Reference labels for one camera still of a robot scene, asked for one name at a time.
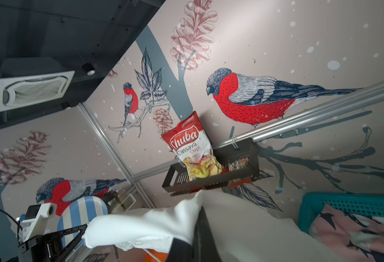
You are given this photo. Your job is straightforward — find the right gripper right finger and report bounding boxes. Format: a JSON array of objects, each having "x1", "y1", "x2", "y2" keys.
[{"x1": 191, "y1": 207, "x2": 222, "y2": 262}]

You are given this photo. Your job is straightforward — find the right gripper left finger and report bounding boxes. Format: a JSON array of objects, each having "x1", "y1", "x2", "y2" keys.
[{"x1": 165, "y1": 239, "x2": 194, "y2": 262}]

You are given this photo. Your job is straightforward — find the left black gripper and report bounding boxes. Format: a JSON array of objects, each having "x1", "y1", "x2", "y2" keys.
[{"x1": 18, "y1": 224, "x2": 88, "y2": 262}]

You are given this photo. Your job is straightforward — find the white cloth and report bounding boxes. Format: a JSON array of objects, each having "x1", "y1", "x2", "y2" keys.
[{"x1": 83, "y1": 191, "x2": 341, "y2": 262}]

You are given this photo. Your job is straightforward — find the pink shark print shorts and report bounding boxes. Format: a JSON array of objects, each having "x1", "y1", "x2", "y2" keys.
[{"x1": 308, "y1": 205, "x2": 384, "y2": 262}]

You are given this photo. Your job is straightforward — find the orange cloth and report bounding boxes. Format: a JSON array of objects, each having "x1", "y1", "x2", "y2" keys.
[{"x1": 144, "y1": 249, "x2": 169, "y2": 262}]

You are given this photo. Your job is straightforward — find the blue white striped plate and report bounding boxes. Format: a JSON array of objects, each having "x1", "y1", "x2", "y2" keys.
[{"x1": 57, "y1": 196, "x2": 108, "y2": 231}]

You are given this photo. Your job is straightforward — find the red Chuba chips bag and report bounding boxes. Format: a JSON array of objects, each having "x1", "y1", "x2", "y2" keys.
[{"x1": 161, "y1": 112, "x2": 225, "y2": 181}]

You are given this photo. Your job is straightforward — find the white ceiling air vent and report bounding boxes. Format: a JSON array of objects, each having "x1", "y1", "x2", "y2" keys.
[{"x1": 0, "y1": 71, "x2": 75, "y2": 112}]

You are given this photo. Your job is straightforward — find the teal plastic basket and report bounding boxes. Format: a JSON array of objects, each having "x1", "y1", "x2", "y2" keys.
[{"x1": 298, "y1": 192, "x2": 384, "y2": 233}]

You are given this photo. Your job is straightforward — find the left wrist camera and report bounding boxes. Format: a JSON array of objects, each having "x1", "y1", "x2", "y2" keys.
[{"x1": 18, "y1": 203, "x2": 57, "y2": 242}]

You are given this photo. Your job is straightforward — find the black wire wall basket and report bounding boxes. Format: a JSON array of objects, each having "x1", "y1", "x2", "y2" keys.
[{"x1": 162, "y1": 139, "x2": 260, "y2": 196}]

